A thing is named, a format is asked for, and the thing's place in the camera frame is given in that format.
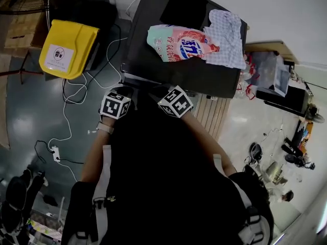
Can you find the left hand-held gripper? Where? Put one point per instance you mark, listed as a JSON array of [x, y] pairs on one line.
[[115, 106]]

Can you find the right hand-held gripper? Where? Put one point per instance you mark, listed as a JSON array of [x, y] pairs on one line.
[[176, 102]]

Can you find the white tray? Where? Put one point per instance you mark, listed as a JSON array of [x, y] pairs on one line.
[[132, 77]]

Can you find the person's right forearm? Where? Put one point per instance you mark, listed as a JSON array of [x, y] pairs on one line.
[[207, 139]]

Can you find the person's left forearm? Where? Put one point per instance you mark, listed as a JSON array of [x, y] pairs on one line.
[[98, 152]]

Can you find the pink detergent bag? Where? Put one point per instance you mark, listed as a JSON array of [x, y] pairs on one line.
[[178, 43]]

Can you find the white wristband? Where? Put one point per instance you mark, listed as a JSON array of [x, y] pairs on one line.
[[105, 128]]

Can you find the wooden slat platform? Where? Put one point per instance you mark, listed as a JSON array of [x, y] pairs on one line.
[[213, 116]]

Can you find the white power strip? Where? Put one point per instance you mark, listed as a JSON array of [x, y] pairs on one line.
[[56, 154]]

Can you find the yellow lidded bin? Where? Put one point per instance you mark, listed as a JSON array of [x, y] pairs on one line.
[[66, 47]]

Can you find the white checkered cloth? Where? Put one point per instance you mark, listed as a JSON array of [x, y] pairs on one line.
[[227, 39]]

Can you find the person's black top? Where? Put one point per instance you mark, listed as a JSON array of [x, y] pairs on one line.
[[166, 182]]

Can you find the black round robot vacuum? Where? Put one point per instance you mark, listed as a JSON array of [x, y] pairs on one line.
[[256, 150]]

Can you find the black washing machine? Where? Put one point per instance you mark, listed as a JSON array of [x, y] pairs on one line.
[[158, 9]]

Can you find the clear plastic storage box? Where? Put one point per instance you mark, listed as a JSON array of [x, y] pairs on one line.
[[268, 70]]

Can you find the black cabinet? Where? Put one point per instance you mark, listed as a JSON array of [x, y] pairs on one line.
[[283, 98]]

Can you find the brown cardboard sheet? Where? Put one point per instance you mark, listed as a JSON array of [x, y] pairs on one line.
[[270, 48]]

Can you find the brown cardboard boxes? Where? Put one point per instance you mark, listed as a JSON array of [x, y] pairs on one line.
[[23, 32]]

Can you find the small black standing fan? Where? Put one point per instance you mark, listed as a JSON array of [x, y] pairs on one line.
[[314, 114]]

